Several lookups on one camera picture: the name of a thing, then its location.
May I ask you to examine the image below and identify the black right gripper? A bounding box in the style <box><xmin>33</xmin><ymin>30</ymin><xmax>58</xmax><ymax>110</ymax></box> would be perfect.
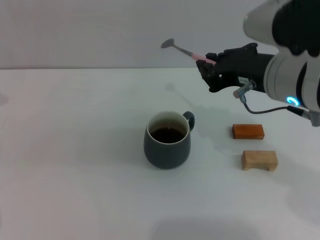
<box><xmin>196</xmin><ymin>42</ymin><xmax>275</xmax><ymax>93</ymax></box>

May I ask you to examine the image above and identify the pink handled metal spoon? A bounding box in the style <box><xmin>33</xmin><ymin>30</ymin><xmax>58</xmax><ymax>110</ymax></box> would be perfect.
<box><xmin>160</xmin><ymin>38</ymin><xmax>216</xmax><ymax>64</ymax></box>

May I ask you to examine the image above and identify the dark grey ceramic cup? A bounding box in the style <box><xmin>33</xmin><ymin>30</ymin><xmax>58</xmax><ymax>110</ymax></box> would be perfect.
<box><xmin>143</xmin><ymin>110</ymin><xmax>196</xmax><ymax>171</ymax></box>

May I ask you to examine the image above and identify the reddish brown wooden block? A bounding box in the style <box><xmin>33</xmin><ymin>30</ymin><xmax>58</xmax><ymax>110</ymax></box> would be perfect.
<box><xmin>231</xmin><ymin>123</ymin><xmax>265</xmax><ymax>140</ymax></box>

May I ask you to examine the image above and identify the dark coffee liquid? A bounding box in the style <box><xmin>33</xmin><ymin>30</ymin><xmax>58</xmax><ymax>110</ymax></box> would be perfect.
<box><xmin>149</xmin><ymin>127</ymin><xmax>186</xmax><ymax>145</ymax></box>

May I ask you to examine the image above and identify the light wooden arch block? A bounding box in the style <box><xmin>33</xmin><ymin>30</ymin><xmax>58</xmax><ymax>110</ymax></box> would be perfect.
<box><xmin>241</xmin><ymin>150</ymin><xmax>279</xmax><ymax>172</ymax></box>

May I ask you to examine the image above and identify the silver vented right camera box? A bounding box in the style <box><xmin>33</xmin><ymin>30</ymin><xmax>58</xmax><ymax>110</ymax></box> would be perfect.
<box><xmin>243</xmin><ymin>0</ymin><xmax>320</xmax><ymax>57</ymax></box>

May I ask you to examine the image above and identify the grey right gripper cable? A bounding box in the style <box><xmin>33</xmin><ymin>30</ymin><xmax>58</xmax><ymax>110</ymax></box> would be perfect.
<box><xmin>232</xmin><ymin>81</ymin><xmax>320</xmax><ymax>127</ymax></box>

